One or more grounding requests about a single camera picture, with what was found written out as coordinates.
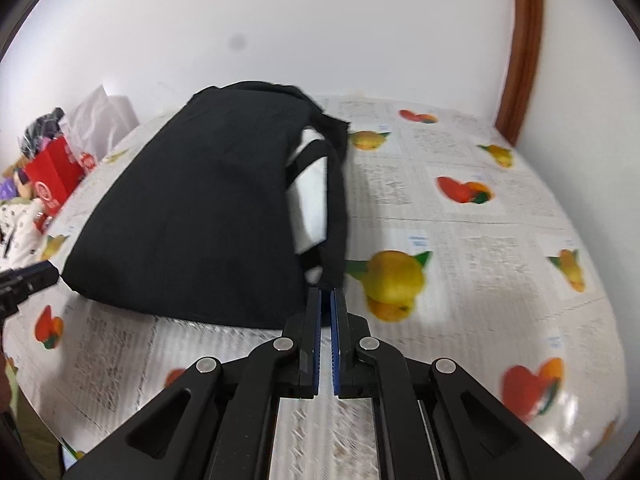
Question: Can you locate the black white blue jacket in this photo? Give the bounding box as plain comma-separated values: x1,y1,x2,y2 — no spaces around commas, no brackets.
62,81,349,328

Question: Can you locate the white floral quilt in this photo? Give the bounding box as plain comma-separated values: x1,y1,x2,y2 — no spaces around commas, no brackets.
0,198,43,271

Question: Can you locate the red paper shopping bag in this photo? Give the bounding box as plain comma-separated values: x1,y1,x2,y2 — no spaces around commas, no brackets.
25,136,85,217

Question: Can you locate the plaid dark cloth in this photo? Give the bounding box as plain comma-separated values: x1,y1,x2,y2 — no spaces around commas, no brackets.
20,107,65,159

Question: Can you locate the fruit print bed sheet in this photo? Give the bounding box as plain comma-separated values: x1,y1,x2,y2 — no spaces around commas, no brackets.
3,96,628,468

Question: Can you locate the white Miniso paper bag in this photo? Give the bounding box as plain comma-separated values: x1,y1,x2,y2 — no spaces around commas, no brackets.
60,86,139,172

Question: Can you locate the brown wooden door frame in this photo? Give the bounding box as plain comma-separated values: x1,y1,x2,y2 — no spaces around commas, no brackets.
495,0,544,145

